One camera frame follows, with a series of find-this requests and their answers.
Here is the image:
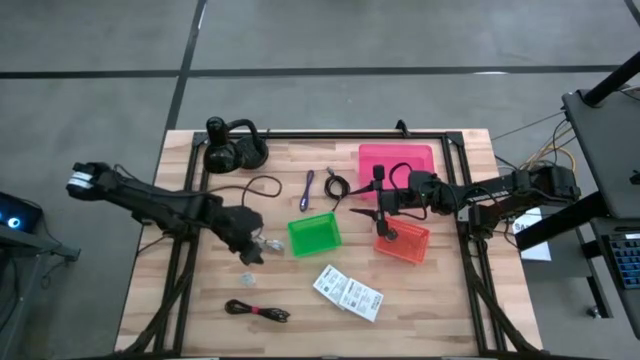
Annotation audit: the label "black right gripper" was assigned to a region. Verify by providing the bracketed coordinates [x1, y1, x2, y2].
[348, 164, 416, 240]

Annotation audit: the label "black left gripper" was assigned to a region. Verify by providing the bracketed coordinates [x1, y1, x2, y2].
[214, 204, 265, 266]

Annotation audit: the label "pink plastic bin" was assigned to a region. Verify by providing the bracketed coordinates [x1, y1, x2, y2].
[358, 143, 437, 201]

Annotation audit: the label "orange plastic basket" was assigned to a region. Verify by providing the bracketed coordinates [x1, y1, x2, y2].
[373, 215, 431, 265]

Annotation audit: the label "green plastic basket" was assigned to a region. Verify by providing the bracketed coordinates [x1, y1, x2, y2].
[287, 211, 344, 259]

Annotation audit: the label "black gooseneck desk lamp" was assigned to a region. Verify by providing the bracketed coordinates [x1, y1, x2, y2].
[202, 116, 270, 175]

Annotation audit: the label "white paper sheet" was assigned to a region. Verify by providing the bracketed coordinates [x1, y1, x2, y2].
[512, 207, 553, 263]

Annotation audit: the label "black device with blue light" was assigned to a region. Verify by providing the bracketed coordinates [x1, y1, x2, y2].
[0, 192, 44, 235]

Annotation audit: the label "grey side desk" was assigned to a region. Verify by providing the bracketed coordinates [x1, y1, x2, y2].
[514, 87, 640, 341]

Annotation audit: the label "black keyboard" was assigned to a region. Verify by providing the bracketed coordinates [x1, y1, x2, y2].
[602, 232, 640, 291]

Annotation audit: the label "black pole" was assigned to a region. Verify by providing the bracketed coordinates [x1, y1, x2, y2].
[582, 49, 640, 109]

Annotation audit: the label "black aluminium table frame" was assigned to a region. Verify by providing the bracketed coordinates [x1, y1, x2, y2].
[114, 130, 544, 360]

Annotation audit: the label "black cable with red tie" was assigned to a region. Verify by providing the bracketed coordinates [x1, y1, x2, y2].
[223, 298, 292, 324]

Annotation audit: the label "yellow floor cables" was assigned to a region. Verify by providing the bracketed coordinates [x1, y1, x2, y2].
[519, 132, 579, 174]

